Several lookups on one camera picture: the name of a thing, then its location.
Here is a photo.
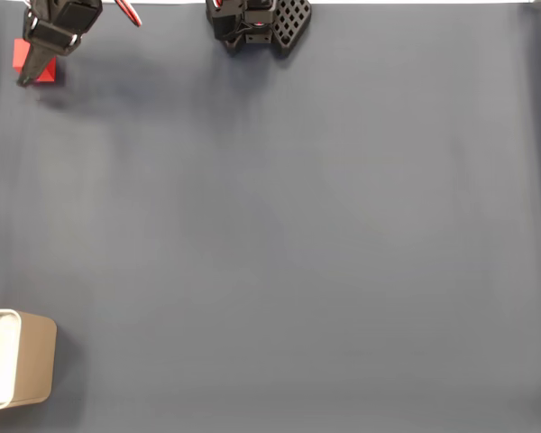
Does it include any red cube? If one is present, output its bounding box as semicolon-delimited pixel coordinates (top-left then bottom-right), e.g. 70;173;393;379
12;38;58;85

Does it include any beige box with white rim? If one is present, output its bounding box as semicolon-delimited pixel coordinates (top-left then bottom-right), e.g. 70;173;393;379
0;309;58;410

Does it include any dark blue table mat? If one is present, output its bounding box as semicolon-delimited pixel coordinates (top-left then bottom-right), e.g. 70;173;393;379
0;3;541;433

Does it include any white red servo cable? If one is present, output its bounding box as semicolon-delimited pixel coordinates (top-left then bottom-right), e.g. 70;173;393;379
115;0;144;29

